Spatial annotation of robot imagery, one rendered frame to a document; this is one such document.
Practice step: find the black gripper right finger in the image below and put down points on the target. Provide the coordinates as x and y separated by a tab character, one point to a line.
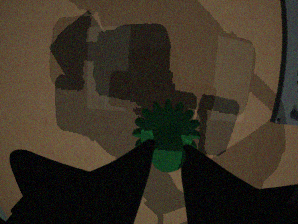
215	196

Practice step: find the grey board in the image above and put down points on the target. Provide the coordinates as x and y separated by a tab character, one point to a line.
286	106

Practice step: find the dark green gear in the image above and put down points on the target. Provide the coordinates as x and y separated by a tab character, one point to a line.
171	130

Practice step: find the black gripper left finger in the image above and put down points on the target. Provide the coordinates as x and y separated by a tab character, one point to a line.
106	195

